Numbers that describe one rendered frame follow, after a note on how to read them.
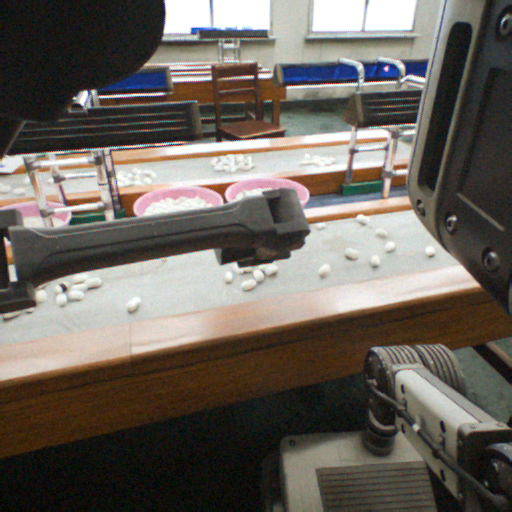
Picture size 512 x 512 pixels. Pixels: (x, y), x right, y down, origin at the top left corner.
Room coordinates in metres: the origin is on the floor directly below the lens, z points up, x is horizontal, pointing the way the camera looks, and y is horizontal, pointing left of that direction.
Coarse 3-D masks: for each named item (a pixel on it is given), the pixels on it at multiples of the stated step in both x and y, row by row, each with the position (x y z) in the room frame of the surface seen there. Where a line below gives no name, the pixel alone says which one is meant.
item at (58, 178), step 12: (96, 96) 1.18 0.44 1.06; (48, 156) 1.13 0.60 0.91; (108, 156) 1.18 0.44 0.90; (108, 168) 1.17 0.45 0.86; (60, 180) 1.14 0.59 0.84; (60, 192) 1.13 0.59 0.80; (120, 204) 1.19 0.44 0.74; (72, 216) 1.14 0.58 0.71; (84, 216) 1.14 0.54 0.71; (96, 216) 1.16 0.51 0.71; (120, 216) 1.18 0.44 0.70
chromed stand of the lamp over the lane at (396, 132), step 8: (408, 80) 1.15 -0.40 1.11; (416, 80) 1.12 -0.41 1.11; (424, 80) 1.09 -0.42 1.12; (400, 88) 1.18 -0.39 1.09; (392, 128) 1.18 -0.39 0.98; (400, 128) 1.17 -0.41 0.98; (392, 136) 1.17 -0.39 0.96; (400, 136) 1.18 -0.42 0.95; (392, 144) 1.17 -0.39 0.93; (392, 152) 1.17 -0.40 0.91; (392, 160) 1.17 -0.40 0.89; (392, 168) 1.17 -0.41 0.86; (384, 176) 1.18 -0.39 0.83; (384, 184) 1.17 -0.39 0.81; (384, 192) 1.17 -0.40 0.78
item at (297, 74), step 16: (288, 64) 1.51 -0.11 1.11; (304, 64) 1.52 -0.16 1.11; (320, 64) 1.54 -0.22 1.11; (336, 64) 1.55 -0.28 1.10; (368, 64) 1.58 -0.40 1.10; (416, 64) 1.64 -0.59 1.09; (272, 80) 1.53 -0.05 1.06; (288, 80) 1.48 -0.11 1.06; (304, 80) 1.49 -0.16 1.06; (320, 80) 1.50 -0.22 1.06; (336, 80) 1.52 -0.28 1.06; (352, 80) 1.54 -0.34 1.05; (368, 80) 1.56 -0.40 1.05; (384, 80) 1.57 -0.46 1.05
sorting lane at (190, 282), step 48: (336, 240) 0.94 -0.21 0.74; (384, 240) 0.94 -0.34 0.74; (432, 240) 0.94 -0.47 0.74; (48, 288) 0.73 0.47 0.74; (96, 288) 0.73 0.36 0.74; (144, 288) 0.73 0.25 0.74; (192, 288) 0.73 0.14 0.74; (240, 288) 0.73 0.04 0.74; (288, 288) 0.73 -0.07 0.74; (0, 336) 0.57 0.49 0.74; (48, 336) 0.57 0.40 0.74
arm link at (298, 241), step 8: (288, 240) 0.49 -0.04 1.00; (296, 240) 0.49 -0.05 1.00; (304, 240) 0.50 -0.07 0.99; (216, 248) 0.55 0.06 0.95; (224, 248) 0.51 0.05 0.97; (232, 248) 0.51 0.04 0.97; (240, 248) 0.52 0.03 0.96; (248, 248) 0.53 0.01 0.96; (280, 248) 0.51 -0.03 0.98; (288, 248) 0.49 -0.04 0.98; (296, 248) 0.51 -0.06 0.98; (216, 256) 0.55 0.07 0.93; (224, 256) 0.52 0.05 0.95; (232, 256) 0.52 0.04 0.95; (240, 256) 0.53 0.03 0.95; (248, 256) 0.53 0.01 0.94; (224, 264) 0.53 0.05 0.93
